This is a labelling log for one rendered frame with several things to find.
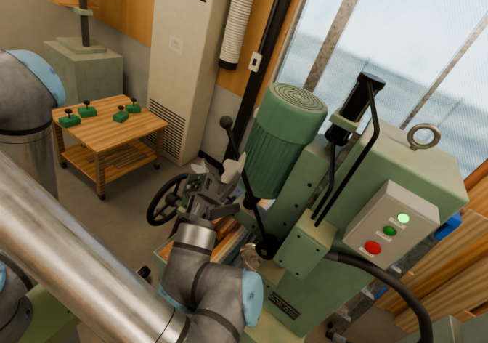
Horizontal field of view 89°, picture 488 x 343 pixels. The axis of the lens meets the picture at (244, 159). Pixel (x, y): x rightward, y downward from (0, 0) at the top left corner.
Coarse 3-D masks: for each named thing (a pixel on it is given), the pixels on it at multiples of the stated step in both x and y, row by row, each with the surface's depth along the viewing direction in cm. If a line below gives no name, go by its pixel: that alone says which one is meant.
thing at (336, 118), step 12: (360, 72) 56; (360, 84) 55; (372, 84) 53; (384, 84) 53; (360, 96) 55; (348, 108) 58; (360, 108) 57; (336, 120) 59; (348, 120) 58; (360, 120) 61; (336, 132) 61; (348, 132) 60; (336, 144) 62
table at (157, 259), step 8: (232, 192) 118; (240, 192) 120; (168, 240) 89; (216, 240) 95; (160, 248) 86; (152, 256) 86; (160, 256) 84; (232, 256) 96; (160, 264) 85; (224, 264) 90
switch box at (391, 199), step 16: (384, 192) 47; (400, 192) 48; (368, 208) 51; (384, 208) 47; (400, 208) 46; (416, 208) 45; (432, 208) 47; (352, 224) 56; (368, 224) 50; (384, 224) 48; (416, 224) 45; (432, 224) 44; (352, 240) 54; (368, 240) 52; (384, 240) 50; (400, 240) 48; (416, 240) 46; (368, 256) 53; (384, 256) 51; (400, 256) 49
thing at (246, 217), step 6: (240, 198) 92; (240, 204) 90; (258, 204) 93; (240, 210) 89; (246, 210) 88; (252, 210) 89; (264, 210) 91; (234, 216) 92; (240, 216) 90; (246, 216) 88; (252, 216) 87; (264, 216) 89; (240, 222) 91; (246, 222) 90; (252, 222) 88; (258, 228) 88
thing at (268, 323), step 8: (240, 264) 102; (264, 312) 90; (264, 320) 88; (272, 320) 88; (280, 320) 89; (248, 328) 84; (256, 328) 85; (264, 328) 86; (272, 328) 86; (280, 328) 87; (288, 328) 88; (248, 336) 83; (256, 336) 83; (264, 336) 84; (272, 336) 84; (280, 336) 85; (288, 336) 86; (296, 336) 87; (304, 336) 87
